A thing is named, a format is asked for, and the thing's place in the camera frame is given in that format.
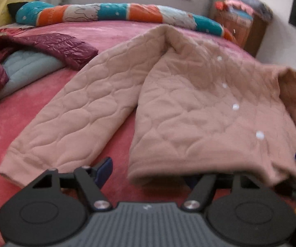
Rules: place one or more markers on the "maroon down jacket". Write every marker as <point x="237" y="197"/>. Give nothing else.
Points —
<point x="55" y="45"/>

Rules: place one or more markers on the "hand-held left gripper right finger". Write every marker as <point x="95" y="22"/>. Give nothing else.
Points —
<point x="202" y="188"/>

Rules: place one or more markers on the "black cushion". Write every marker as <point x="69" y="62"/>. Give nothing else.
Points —
<point x="15" y="7"/>

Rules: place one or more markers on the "pink quilted jacket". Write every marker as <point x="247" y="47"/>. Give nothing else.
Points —
<point x="189" y="108"/>

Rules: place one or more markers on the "wooden cabinet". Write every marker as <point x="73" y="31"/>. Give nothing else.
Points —
<point x="240" y="32"/>

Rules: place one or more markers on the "floral bed sheet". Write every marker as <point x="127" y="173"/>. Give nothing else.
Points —
<point x="11" y="27"/>

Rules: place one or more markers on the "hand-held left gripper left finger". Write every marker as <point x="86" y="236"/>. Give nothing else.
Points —
<point x="105" y="171"/>

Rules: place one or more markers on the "pink printed blanket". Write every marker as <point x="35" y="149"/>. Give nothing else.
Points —
<point x="117" y="32"/>

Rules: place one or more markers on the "colourful cartoon bolster pillow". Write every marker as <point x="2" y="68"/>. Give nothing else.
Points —
<point x="86" y="12"/>

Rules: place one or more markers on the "pile of folded clothes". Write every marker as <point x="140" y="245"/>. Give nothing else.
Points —
<point x="245" y="2"/>

